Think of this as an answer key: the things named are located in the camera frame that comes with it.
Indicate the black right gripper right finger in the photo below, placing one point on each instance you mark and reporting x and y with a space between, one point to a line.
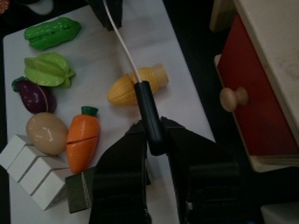
206 186

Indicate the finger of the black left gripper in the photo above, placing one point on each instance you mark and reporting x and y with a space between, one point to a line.
118 11
98 7

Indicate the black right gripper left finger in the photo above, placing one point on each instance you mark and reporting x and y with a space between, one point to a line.
121 180

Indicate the yellow toy corn stalk half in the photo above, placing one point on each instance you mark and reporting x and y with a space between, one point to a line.
155 77

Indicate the yellow toy corn tip half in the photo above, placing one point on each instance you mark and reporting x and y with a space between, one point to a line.
121 92

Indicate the dark green sliced toy block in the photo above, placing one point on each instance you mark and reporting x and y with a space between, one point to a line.
78 192

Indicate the pale grey round object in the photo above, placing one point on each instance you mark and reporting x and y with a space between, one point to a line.
41 6

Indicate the dark green toy pepper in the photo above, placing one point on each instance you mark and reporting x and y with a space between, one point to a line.
51 33

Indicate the white cutting board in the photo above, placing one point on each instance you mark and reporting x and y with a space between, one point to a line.
98 58

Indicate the orange toy carrot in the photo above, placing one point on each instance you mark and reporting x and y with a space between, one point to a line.
82 134

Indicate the white sliced toy block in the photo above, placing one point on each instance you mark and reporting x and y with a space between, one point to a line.
39 175

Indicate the white box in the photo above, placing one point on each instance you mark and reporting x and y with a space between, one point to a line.
281 214

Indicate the small orange object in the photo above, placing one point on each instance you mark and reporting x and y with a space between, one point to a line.
3 5

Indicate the beige toy potato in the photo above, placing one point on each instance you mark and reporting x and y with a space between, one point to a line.
47 132

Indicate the red drawer with wooden knob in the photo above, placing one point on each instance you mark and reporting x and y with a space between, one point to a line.
257 122

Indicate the light wooden beam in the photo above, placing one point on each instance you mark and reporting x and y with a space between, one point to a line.
222 14

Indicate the purple toy eggplant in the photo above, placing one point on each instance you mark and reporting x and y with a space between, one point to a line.
35 97

